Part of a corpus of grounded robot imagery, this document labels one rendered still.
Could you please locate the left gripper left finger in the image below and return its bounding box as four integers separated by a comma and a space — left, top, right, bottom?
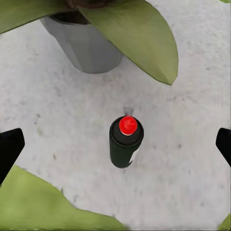
0, 128, 25, 184

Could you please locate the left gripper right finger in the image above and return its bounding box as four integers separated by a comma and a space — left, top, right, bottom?
216, 128, 231, 166

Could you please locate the insectifuge atomizer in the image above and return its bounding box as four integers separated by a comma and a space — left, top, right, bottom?
109, 106, 144, 168

